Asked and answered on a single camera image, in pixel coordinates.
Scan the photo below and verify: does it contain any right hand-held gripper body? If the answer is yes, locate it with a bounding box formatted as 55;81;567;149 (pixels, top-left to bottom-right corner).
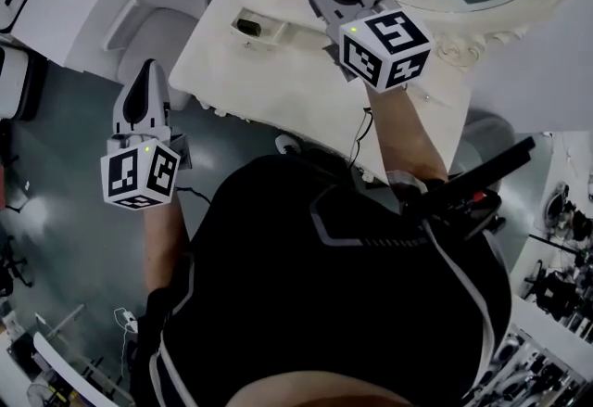
322;0;433;95

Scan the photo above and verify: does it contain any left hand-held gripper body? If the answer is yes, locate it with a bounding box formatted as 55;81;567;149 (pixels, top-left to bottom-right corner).
100;117;191;210

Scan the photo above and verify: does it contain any white ornate vanity table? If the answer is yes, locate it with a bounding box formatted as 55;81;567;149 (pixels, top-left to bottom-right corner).
167;0;473;186

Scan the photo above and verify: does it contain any person's left forearm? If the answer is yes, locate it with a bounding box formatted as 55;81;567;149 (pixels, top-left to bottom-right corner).
141;191;191;293

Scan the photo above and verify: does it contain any person's right forearm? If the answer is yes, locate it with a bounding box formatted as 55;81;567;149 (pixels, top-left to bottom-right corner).
363;83;449;186

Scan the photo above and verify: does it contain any white grey armchair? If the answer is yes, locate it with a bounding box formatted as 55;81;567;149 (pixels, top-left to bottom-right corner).
102;0;212;112

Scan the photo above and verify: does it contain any white black appliance cart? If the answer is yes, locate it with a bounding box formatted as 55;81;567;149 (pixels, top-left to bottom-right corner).
0;0;50;121

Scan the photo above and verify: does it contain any person's white shoe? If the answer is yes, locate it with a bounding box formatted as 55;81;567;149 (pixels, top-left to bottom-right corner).
274;134;305;159

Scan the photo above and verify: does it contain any grey cushioned stool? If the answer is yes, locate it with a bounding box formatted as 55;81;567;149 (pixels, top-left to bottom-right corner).
456;108;516;193

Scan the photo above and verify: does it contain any person's black shirt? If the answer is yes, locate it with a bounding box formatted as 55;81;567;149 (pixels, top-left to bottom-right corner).
129;153;513;407

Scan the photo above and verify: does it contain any cluttered equipment workbench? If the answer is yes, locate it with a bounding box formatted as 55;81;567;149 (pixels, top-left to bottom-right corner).
462;131;593;407

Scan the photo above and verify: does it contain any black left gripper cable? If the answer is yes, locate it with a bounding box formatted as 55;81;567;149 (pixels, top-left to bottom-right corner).
175;184;213;207

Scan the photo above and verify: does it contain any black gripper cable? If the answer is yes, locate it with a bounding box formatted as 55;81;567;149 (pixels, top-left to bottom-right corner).
175;184;213;207
347;107;375;170

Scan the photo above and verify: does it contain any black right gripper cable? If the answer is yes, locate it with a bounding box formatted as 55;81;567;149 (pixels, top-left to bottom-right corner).
347;107;375;170

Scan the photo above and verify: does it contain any white power adapter with cable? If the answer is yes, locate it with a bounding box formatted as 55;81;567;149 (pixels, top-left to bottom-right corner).
113;306;140;335

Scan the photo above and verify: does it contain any black handle with red button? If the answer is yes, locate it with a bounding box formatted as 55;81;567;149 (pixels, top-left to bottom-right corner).
400;135;537;242

